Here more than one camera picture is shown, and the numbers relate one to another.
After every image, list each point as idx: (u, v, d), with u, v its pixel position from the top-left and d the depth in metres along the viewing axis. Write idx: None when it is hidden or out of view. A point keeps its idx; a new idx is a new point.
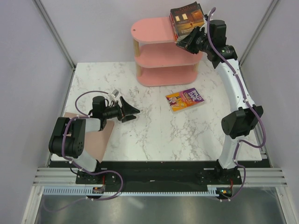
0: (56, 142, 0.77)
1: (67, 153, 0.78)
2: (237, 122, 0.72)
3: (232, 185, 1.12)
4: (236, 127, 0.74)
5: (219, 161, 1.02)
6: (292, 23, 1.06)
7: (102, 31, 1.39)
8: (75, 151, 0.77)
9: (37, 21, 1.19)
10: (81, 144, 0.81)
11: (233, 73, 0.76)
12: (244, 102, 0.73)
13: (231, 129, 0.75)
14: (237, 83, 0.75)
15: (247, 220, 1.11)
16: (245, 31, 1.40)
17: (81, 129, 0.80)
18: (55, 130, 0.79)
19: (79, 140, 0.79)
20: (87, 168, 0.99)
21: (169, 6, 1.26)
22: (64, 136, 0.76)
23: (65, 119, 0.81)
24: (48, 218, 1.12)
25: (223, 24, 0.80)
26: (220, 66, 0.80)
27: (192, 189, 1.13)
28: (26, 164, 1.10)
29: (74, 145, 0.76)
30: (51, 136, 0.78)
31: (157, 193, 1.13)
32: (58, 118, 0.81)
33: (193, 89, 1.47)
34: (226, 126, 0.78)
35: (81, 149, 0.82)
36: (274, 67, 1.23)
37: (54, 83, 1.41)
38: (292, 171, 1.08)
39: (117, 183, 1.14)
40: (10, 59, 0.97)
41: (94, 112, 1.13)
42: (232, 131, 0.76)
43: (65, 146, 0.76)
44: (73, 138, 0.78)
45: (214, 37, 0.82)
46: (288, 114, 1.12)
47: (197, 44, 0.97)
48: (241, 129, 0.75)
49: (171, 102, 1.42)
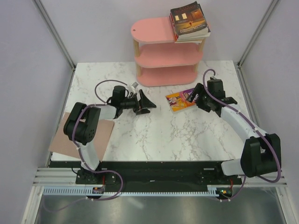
0: (69, 125, 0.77)
1: (76, 138, 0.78)
2: (256, 155, 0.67)
3: (232, 185, 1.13)
4: (257, 164, 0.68)
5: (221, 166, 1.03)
6: (293, 23, 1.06)
7: (102, 31, 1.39)
8: (85, 137, 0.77)
9: (37, 21, 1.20)
10: (92, 132, 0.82)
11: (236, 112, 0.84)
12: (255, 132, 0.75)
13: (253, 166, 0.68)
14: (242, 119, 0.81)
15: (248, 220, 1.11)
16: (245, 32, 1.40)
17: (95, 118, 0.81)
18: (71, 114, 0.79)
19: (91, 128, 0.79)
20: (88, 164, 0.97)
21: (168, 6, 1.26)
22: (77, 121, 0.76)
23: (82, 105, 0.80)
24: (48, 218, 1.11)
25: (218, 80, 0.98)
26: (223, 110, 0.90)
27: (192, 189, 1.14)
28: (26, 164, 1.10)
29: (85, 131, 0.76)
30: (67, 118, 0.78)
31: (157, 193, 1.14)
32: (76, 102, 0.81)
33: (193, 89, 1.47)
34: (245, 168, 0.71)
35: (91, 136, 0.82)
36: (274, 68, 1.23)
37: (54, 83, 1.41)
38: (292, 171, 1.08)
39: (117, 184, 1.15)
40: (10, 58, 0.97)
41: (113, 100, 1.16)
42: (255, 171, 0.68)
43: (77, 130, 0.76)
44: (85, 125, 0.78)
45: (214, 91, 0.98)
46: (288, 115, 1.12)
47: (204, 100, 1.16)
48: (266, 168, 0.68)
49: (171, 102, 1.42)
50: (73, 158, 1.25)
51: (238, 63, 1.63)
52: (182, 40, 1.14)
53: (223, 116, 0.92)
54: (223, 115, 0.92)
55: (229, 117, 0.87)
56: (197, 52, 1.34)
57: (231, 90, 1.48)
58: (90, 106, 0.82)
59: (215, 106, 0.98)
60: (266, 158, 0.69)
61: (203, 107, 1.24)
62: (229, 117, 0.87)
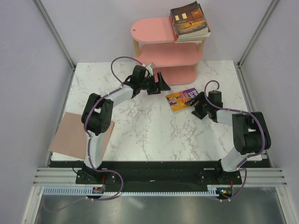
0: (85, 116, 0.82)
1: (89, 128, 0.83)
2: (242, 126, 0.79)
3: (232, 185, 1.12)
4: (245, 134, 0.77)
5: (221, 161, 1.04)
6: (293, 23, 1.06)
7: (102, 31, 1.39)
8: (98, 129, 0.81)
9: (37, 21, 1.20)
10: (107, 124, 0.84)
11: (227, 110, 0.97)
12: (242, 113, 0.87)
13: (241, 136, 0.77)
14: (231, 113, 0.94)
15: (248, 220, 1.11)
16: (245, 32, 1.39)
17: (110, 110, 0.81)
18: (87, 105, 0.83)
19: (105, 121, 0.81)
20: (92, 162, 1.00)
21: (168, 6, 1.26)
22: (91, 112, 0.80)
23: (96, 96, 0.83)
24: (48, 218, 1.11)
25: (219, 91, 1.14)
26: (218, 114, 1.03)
27: (192, 190, 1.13)
28: (26, 164, 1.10)
29: (97, 123, 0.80)
30: (83, 110, 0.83)
31: (157, 193, 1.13)
32: (91, 93, 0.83)
33: (193, 89, 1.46)
34: (238, 144, 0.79)
35: (106, 128, 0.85)
36: (274, 68, 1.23)
37: (54, 83, 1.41)
38: (292, 171, 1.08)
39: (117, 184, 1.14)
40: (10, 59, 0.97)
41: (133, 79, 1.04)
42: (244, 140, 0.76)
43: (90, 122, 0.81)
44: (99, 116, 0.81)
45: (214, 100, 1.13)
46: (288, 115, 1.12)
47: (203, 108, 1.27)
48: (253, 139, 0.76)
49: (171, 102, 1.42)
50: (73, 158, 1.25)
51: (238, 63, 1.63)
52: (182, 40, 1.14)
53: (219, 119, 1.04)
54: (219, 119, 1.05)
55: (223, 117, 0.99)
56: (197, 52, 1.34)
57: (231, 90, 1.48)
58: (103, 98, 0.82)
59: (212, 115, 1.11)
60: (254, 133, 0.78)
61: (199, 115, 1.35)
62: (224, 117, 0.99)
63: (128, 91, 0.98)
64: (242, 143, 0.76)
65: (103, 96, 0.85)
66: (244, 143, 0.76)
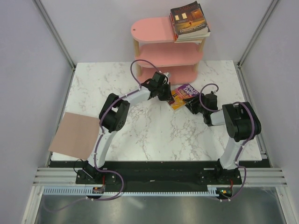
0: (102, 114, 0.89)
1: (104, 124, 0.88)
2: (232, 114, 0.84)
3: (232, 185, 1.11)
4: (236, 121, 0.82)
5: (220, 160, 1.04)
6: (293, 23, 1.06)
7: (102, 31, 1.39)
8: (113, 127, 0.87)
9: (37, 21, 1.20)
10: (121, 123, 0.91)
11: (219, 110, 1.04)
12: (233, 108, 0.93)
13: (233, 122, 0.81)
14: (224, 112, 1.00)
15: (248, 220, 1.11)
16: (245, 32, 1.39)
17: (125, 110, 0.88)
18: (105, 104, 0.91)
19: (120, 120, 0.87)
20: (96, 160, 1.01)
21: (168, 6, 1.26)
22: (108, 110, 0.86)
23: (115, 96, 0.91)
24: (48, 218, 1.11)
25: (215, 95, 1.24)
26: (213, 116, 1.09)
27: (192, 190, 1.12)
28: (26, 164, 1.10)
29: (113, 121, 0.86)
30: (101, 108, 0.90)
31: (157, 193, 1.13)
32: (110, 93, 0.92)
33: (187, 84, 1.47)
34: (231, 131, 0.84)
35: (119, 126, 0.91)
36: (274, 68, 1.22)
37: (54, 83, 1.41)
38: (293, 171, 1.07)
39: (117, 183, 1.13)
40: (10, 59, 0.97)
41: (152, 82, 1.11)
42: (236, 126, 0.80)
43: (106, 119, 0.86)
44: (115, 115, 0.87)
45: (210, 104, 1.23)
46: (288, 115, 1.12)
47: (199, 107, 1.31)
48: (245, 124, 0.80)
49: (169, 101, 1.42)
50: (74, 158, 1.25)
51: (238, 63, 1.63)
52: (182, 40, 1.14)
53: (214, 121, 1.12)
54: (213, 121, 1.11)
55: (217, 117, 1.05)
56: (197, 52, 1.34)
57: (231, 90, 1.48)
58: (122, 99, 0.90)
59: (207, 120, 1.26)
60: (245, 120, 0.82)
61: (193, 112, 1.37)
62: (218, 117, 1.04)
63: (146, 93, 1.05)
64: (235, 129, 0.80)
65: (121, 97, 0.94)
66: (237, 129, 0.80)
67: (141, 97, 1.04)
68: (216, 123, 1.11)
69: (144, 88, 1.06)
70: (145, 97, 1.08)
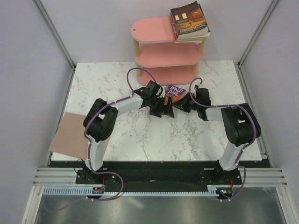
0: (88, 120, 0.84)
1: (90, 132, 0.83)
2: (231, 118, 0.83)
3: (232, 185, 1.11)
4: (235, 125, 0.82)
5: (220, 162, 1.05)
6: (293, 22, 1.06)
7: (102, 31, 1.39)
8: (98, 136, 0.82)
9: (37, 21, 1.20)
10: (108, 132, 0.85)
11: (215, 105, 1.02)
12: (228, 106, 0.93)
13: (233, 127, 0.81)
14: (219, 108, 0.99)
15: (248, 220, 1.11)
16: (246, 32, 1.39)
17: (112, 118, 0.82)
18: (92, 109, 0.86)
19: (107, 129, 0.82)
20: (91, 164, 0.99)
21: (168, 6, 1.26)
22: (93, 117, 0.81)
23: (102, 102, 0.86)
24: (48, 218, 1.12)
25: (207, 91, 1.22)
26: (208, 111, 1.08)
27: (193, 190, 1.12)
28: (27, 164, 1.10)
29: (99, 129, 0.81)
30: (87, 114, 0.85)
31: (157, 193, 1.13)
32: (97, 98, 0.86)
33: (169, 85, 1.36)
34: (231, 136, 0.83)
35: (106, 136, 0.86)
36: (274, 67, 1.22)
37: (54, 83, 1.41)
38: (293, 171, 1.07)
39: (117, 184, 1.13)
40: (10, 58, 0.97)
41: (145, 90, 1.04)
42: (236, 131, 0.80)
43: (91, 127, 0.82)
44: (101, 122, 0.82)
45: (202, 100, 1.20)
46: (288, 115, 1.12)
47: (191, 103, 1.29)
48: (245, 129, 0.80)
49: None
50: (73, 158, 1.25)
51: (238, 63, 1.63)
52: (182, 40, 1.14)
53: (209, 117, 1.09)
54: (209, 117, 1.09)
55: (212, 113, 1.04)
56: (197, 52, 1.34)
57: (231, 90, 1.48)
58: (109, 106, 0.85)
59: (202, 114, 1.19)
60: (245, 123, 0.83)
61: (185, 110, 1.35)
62: (213, 114, 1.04)
63: (138, 101, 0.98)
64: (236, 135, 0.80)
65: (109, 103, 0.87)
66: (236, 134, 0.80)
67: (131, 104, 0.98)
68: (211, 119, 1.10)
69: (136, 95, 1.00)
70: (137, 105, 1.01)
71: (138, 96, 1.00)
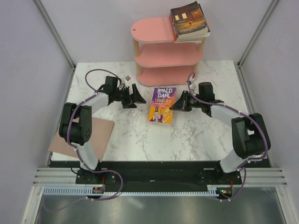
0: (63, 128, 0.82)
1: (73, 139, 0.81)
2: (242, 132, 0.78)
3: (232, 185, 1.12)
4: (245, 139, 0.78)
5: (221, 165, 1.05)
6: (293, 22, 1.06)
7: (102, 31, 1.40)
8: (81, 139, 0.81)
9: (37, 21, 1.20)
10: (88, 132, 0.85)
11: (223, 105, 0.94)
12: (238, 114, 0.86)
13: (242, 141, 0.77)
14: (229, 109, 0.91)
15: (248, 220, 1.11)
16: (246, 32, 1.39)
17: (88, 116, 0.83)
18: (63, 116, 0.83)
19: (86, 128, 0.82)
20: (88, 164, 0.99)
21: (169, 6, 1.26)
22: (70, 122, 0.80)
23: (72, 105, 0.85)
24: (48, 218, 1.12)
25: (210, 84, 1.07)
26: (212, 109, 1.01)
27: (192, 190, 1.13)
28: (26, 164, 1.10)
29: (80, 132, 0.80)
30: (60, 122, 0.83)
31: (157, 193, 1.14)
32: (65, 103, 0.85)
33: (157, 90, 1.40)
34: (237, 148, 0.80)
35: (88, 136, 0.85)
36: (274, 67, 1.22)
37: (54, 83, 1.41)
38: (293, 171, 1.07)
39: (117, 183, 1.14)
40: (10, 59, 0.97)
41: (106, 87, 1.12)
42: (245, 145, 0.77)
43: (71, 132, 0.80)
44: (79, 124, 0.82)
45: (204, 94, 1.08)
46: (288, 115, 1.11)
47: (192, 103, 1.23)
48: (253, 143, 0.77)
49: (159, 119, 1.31)
50: (73, 158, 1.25)
51: (238, 63, 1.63)
52: (182, 40, 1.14)
53: (214, 114, 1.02)
54: (215, 115, 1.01)
55: (219, 113, 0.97)
56: (197, 52, 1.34)
57: (231, 90, 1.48)
58: (80, 105, 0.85)
59: (206, 108, 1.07)
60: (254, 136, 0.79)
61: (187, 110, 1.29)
62: (219, 113, 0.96)
63: (103, 97, 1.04)
64: (244, 149, 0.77)
65: (78, 104, 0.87)
66: (245, 149, 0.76)
67: (99, 101, 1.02)
68: (215, 116, 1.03)
69: (100, 93, 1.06)
70: (104, 101, 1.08)
71: (103, 93, 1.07)
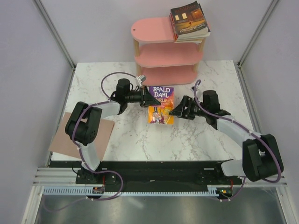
0: (71, 125, 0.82)
1: (77, 138, 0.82)
2: (255, 156, 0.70)
3: (232, 185, 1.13)
4: (258, 164, 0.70)
5: (222, 168, 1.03)
6: (293, 22, 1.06)
7: (102, 31, 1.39)
8: (85, 139, 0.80)
9: (37, 21, 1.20)
10: (94, 133, 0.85)
11: (231, 121, 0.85)
12: (250, 134, 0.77)
13: (254, 165, 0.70)
14: (238, 127, 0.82)
15: (247, 220, 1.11)
16: (246, 32, 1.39)
17: (96, 118, 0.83)
18: (73, 113, 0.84)
19: (92, 129, 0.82)
20: (88, 165, 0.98)
21: (169, 6, 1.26)
22: (78, 121, 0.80)
23: (83, 104, 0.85)
24: (48, 218, 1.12)
25: (215, 94, 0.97)
26: (218, 123, 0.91)
27: (193, 189, 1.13)
28: (27, 164, 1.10)
29: (85, 131, 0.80)
30: (69, 118, 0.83)
31: (157, 193, 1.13)
32: (78, 101, 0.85)
33: (153, 87, 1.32)
34: (248, 171, 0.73)
35: (93, 138, 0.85)
36: (274, 67, 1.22)
37: (54, 83, 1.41)
38: (293, 171, 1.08)
39: (117, 183, 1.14)
40: (10, 59, 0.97)
41: (117, 94, 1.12)
42: (257, 170, 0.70)
43: (77, 131, 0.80)
44: (86, 125, 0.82)
45: (209, 104, 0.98)
46: (288, 115, 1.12)
47: (195, 111, 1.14)
48: (266, 167, 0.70)
49: (160, 120, 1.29)
50: (73, 158, 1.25)
51: (238, 63, 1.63)
52: (182, 40, 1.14)
53: (220, 128, 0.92)
54: (220, 128, 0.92)
55: (226, 128, 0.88)
56: (197, 52, 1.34)
57: (231, 90, 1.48)
58: (92, 106, 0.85)
59: (211, 120, 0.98)
60: (265, 159, 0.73)
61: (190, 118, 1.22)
62: (226, 128, 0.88)
63: (116, 105, 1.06)
64: (256, 174, 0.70)
65: (90, 104, 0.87)
66: (257, 174, 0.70)
67: (110, 108, 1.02)
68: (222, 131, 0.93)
69: (113, 101, 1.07)
70: (116, 109, 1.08)
71: (117, 101, 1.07)
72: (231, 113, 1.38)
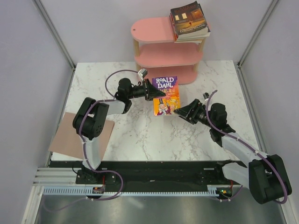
0: (78, 118, 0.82)
1: (83, 132, 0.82)
2: (262, 178, 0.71)
3: (232, 185, 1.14)
4: (265, 185, 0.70)
5: (224, 174, 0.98)
6: (293, 22, 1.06)
7: (102, 31, 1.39)
8: (92, 133, 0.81)
9: (36, 21, 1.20)
10: (100, 128, 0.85)
11: (236, 138, 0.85)
12: (256, 155, 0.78)
13: (261, 187, 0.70)
14: (244, 146, 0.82)
15: (248, 220, 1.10)
16: (246, 32, 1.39)
17: (103, 114, 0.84)
18: (81, 108, 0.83)
19: (98, 124, 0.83)
20: (90, 163, 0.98)
21: (169, 6, 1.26)
22: (85, 115, 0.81)
23: (91, 100, 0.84)
24: (48, 218, 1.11)
25: (224, 111, 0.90)
26: (224, 140, 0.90)
27: (192, 189, 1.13)
28: (27, 164, 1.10)
29: (92, 126, 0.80)
30: (76, 113, 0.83)
31: (157, 193, 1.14)
32: (85, 97, 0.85)
33: (156, 80, 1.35)
34: (255, 193, 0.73)
35: (98, 132, 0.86)
36: (274, 67, 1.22)
37: (54, 83, 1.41)
38: (293, 171, 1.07)
39: (117, 184, 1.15)
40: (10, 59, 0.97)
41: (119, 94, 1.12)
42: (264, 192, 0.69)
43: (84, 125, 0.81)
44: (93, 120, 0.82)
45: (216, 120, 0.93)
46: (288, 115, 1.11)
47: (200, 117, 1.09)
48: (273, 189, 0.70)
49: (166, 110, 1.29)
50: (73, 158, 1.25)
51: (238, 63, 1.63)
52: (182, 40, 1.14)
53: (224, 143, 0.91)
54: (225, 144, 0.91)
55: (231, 145, 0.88)
56: (197, 52, 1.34)
57: (231, 90, 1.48)
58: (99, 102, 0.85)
59: (216, 136, 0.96)
60: (272, 180, 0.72)
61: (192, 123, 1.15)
62: (231, 145, 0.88)
63: (121, 104, 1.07)
64: (263, 196, 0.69)
65: (98, 100, 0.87)
66: (265, 196, 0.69)
67: (114, 107, 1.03)
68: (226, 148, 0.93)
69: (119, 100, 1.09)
70: (121, 106, 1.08)
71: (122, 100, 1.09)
72: (231, 113, 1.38)
